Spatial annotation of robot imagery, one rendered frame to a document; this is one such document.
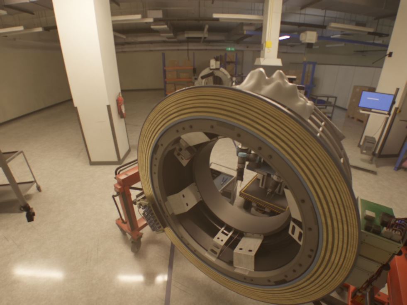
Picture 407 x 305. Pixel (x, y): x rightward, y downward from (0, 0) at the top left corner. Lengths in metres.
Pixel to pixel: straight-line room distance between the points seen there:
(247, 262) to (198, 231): 0.48
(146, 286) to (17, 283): 1.42
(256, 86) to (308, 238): 0.76
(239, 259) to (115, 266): 1.48
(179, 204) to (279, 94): 1.09
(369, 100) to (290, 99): 3.86
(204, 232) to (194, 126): 1.00
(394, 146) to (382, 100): 1.89
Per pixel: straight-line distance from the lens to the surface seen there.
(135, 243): 2.41
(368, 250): 1.16
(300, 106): 0.94
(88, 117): 4.20
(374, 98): 4.76
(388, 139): 6.06
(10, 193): 4.19
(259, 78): 1.02
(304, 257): 1.11
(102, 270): 2.53
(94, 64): 3.95
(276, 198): 2.77
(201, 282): 2.23
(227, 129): 0.88
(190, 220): 1.68
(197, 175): 1.59
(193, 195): 1.62
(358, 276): 1.29
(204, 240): 1.66
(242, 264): 1.50
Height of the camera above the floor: 1.98
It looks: 26 degrees down
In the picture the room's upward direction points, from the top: straight up
